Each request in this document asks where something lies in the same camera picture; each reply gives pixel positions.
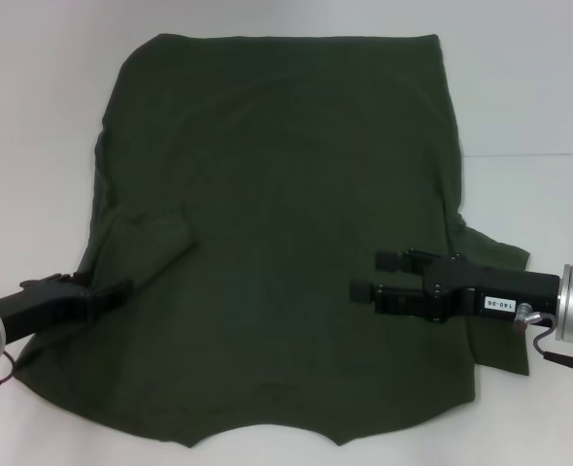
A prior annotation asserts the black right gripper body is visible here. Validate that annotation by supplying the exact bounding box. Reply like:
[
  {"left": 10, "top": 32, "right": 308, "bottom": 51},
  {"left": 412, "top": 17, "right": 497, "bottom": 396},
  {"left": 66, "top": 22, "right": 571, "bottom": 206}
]
[{"left": 421, "top": 254, "right": 563, "bottom": 325}]

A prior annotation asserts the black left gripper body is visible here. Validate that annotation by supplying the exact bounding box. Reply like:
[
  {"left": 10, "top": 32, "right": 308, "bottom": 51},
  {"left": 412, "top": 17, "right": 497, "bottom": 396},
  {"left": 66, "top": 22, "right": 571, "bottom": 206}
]
[{"left": 0, "top": 273, "right": 97, "bottom": 345}]

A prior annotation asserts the dark green shirt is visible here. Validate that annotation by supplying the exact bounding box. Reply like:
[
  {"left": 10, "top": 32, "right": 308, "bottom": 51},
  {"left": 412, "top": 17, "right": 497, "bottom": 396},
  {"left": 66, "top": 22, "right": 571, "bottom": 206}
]
[{"left": 14, "top": 32, "right": 531, "bottom": 448}]

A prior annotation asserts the right arm cable with connector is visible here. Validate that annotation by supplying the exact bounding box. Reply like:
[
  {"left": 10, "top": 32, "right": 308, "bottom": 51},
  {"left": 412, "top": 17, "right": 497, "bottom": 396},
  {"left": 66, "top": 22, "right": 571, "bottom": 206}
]
[{"left": 513, "top": 300, "right": 573, "bottom": 385}]

